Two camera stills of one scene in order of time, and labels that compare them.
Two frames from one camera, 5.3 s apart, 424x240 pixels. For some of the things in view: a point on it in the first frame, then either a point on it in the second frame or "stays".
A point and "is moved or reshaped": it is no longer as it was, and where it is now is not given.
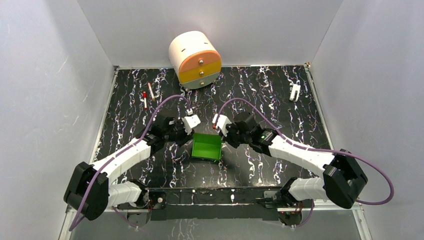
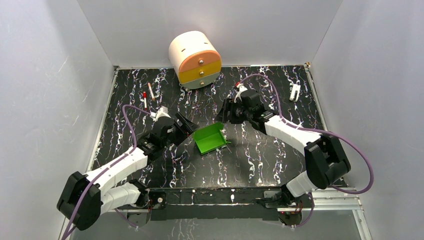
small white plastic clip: x=296 y=87 stays
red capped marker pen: x=145 y=97 stays
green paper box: x=206 y=146 is moved or reshaped
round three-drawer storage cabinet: x=196 y=60 stays
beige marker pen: x=151 y=91 stays
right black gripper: x=229 y=127 to x=229 y=105
